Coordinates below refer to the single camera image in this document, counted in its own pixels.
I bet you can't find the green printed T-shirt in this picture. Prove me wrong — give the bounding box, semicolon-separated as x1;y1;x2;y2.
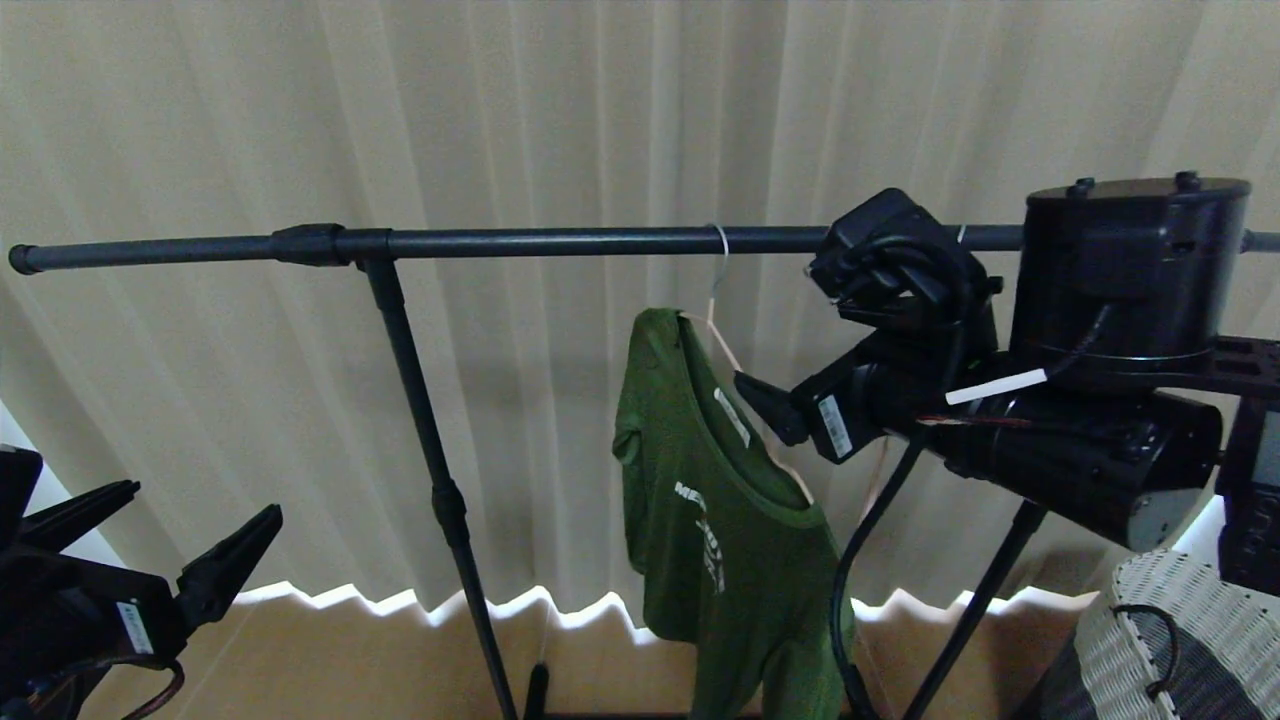
611;307;857;720

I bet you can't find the beige curtain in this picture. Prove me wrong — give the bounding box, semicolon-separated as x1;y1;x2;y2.
0;0;1280;646

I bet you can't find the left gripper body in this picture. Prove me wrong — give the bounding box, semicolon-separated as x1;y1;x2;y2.
0;545;188;703

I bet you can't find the black clothes rack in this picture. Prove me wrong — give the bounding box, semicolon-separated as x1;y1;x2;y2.
7;221;1280;720

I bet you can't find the white laundry basket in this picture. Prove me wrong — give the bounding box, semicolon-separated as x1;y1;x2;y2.
1018;547;1280;720

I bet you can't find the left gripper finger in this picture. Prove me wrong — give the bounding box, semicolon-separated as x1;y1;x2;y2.
175;502;286;637
20;478;143;554

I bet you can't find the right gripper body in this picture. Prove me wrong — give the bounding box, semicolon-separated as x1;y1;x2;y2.
788;360;1225;553

